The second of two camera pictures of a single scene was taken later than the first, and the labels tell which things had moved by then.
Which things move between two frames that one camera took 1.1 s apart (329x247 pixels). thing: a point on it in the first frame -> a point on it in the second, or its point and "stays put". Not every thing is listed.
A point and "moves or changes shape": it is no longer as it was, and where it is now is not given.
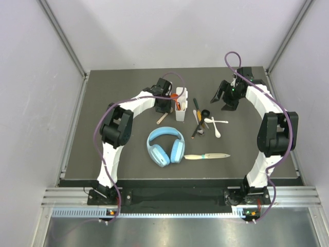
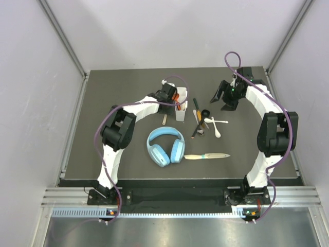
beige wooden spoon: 164,115 moves or changes shape
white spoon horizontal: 208,120 stays put
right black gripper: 231,105 stays put
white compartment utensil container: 180,115 stays put
